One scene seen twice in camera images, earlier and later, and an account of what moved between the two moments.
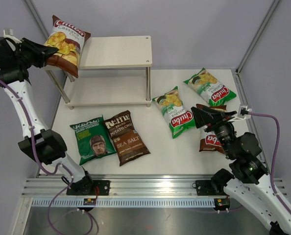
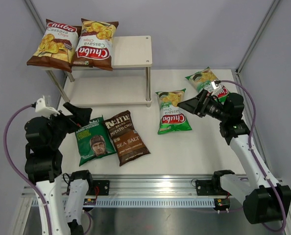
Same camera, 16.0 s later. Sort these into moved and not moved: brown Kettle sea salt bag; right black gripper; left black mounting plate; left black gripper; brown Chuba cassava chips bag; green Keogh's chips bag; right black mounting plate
Moved: brown Chuba cassava chips bag; left black gripper; right black gripper
Not moved: left black mounting plate; right black mounting plate; green Keogh's chips bag; brown Kettle sea salt bag
